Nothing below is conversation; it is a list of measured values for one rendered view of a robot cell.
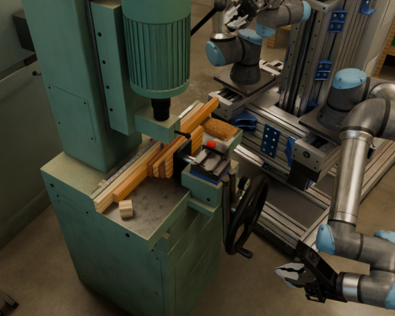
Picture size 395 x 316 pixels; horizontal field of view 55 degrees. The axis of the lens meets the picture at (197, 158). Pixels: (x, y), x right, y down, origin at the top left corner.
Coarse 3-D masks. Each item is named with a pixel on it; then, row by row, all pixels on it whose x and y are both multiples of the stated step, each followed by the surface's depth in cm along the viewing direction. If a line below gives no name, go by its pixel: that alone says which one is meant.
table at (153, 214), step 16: (224, 144) 139; (176, 176) 126; (144, 192) 121; (160, 192) 121; (176, 192) 121; (112, 208) 116; (144, 208) 116; (160, 208) 116; (176, 208) 117; (208, 208) 121; (112, 224) 114; (128, 224) 112; (144, 224) 112; (160, 224) 112; (144, 240) 109
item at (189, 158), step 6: (186, 144) 124; (180, 150) 122; (186, 150) 125; (174, 156) 121; (180, 156) 123; (186, 156) 125; (174, 162) 123; (180, 162) 125; (186, 162) 129; (174, 168) 125; (180, 168) 126
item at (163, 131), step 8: (136, 112) 123; (144, 112) 123; (152, 112) 124; (136, 120) 124; (144, 120) 122; (152, 120) 120; (168, 120) 121; (176, 120) 121; (136, 128) 126; (144, 128) 124; (152, 128) 122; (160, 128) 120; (168, 128) 118; (176, 128) 122; (152, 136) 124; (160, 136) 122; (168, 136) 120; (176, 136) 125; (168, 144) 122
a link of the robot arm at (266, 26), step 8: (280, 8) 138; (264, 16) 136; (272, 16) 135; (280, 16) 138; (288, 16) 139; (256, 24) 140; (264, 24) 137; (272, 24) 138; (280, 24) 140; (256, 32) 141; (264, 32) 139; (272, 32) 140
